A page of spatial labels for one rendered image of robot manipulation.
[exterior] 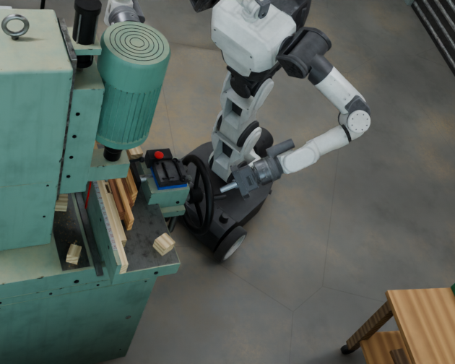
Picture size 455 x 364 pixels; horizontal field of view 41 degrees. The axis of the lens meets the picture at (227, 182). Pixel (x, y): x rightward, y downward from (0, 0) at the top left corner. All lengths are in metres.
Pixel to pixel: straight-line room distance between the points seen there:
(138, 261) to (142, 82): 0.58
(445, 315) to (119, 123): 1.66
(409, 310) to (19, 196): 1.62
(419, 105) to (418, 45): 0.76
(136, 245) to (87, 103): 0.52
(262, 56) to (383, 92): 2.50
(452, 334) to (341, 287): 0.74
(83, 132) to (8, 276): 0.52
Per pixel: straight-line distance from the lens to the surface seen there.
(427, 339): 2.63
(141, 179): 1.97
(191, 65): 3.97
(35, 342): 2.32
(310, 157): 2.06
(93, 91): 1.55
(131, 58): 1.52
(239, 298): 2.97
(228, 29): 2.11
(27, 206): 1.78
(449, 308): 2.77
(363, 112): 2.08
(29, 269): 1.93
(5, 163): 1.63
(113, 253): 1.81
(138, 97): 1.58
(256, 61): 2.10
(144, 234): 1.92
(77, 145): 1.68
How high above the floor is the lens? 2.47
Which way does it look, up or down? 47 degrees down
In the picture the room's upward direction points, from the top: 25 degrees clockwise
